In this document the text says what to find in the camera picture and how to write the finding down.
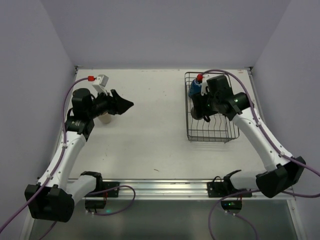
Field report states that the aluminium mounting rail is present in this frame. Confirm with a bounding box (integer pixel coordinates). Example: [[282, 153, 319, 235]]
[[103, 179, 295, 201]]

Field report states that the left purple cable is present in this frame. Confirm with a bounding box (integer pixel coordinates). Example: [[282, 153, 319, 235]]
[[0, 74, 137, 240]]

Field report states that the beige cup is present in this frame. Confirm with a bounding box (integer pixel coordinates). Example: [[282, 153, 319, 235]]
[[97, 113, 112, 125]]

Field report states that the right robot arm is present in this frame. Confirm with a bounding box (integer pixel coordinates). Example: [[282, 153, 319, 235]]
[[188, 73, 305, 198]]

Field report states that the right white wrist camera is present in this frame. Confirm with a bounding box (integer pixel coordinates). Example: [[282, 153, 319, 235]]
[[196, 73, 210, 96]]

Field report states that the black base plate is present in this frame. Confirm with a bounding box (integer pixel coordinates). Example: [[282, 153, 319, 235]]
[[85, 181, 120, 198], [206, 175, 252, 198]]

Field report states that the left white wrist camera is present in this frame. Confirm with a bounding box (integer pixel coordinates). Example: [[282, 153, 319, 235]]
[[92, 74, 109, 95]]

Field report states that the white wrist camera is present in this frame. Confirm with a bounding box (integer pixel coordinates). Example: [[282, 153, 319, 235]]
[[92, 74, 109, 95], [196, 73, 210, 96]]

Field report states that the dark wire dish rack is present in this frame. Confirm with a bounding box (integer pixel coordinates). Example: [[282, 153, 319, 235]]
[[184, 71, 240, 143]]

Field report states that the blue mug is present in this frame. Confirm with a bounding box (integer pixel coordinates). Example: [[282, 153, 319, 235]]
[[188, 78, 202, 99]]

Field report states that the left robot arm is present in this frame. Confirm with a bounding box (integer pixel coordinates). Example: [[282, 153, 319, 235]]
[[24, 88, 134, 223]]

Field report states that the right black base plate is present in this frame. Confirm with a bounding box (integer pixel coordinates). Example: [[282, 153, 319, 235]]
[[206, 175, 252, 198]]

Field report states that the dark brown mug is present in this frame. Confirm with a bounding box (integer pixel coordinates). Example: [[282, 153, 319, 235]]
[[190, 106, 211, 123]]

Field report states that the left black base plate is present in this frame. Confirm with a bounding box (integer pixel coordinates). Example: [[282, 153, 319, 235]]
[[85, 181, 120, 198]]

